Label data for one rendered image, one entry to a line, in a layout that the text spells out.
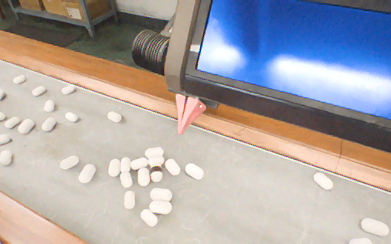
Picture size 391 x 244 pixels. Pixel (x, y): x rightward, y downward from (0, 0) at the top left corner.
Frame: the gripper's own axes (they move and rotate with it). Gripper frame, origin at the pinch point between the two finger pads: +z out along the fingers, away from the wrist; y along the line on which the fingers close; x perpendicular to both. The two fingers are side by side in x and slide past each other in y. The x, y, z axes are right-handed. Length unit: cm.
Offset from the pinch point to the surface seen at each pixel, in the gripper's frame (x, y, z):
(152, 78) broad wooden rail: 11.2, -17.1, -10.2
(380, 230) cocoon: -0.4, 35.9, 3.8
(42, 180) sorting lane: -9.2, -18.8, 17.3
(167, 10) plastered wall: 169, -124, -107
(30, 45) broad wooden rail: 10, -62, -9
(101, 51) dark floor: 140, -156, -42
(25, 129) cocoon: -5.9, -31.5, 11.2
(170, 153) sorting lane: 1.1, -1.0, 5.2
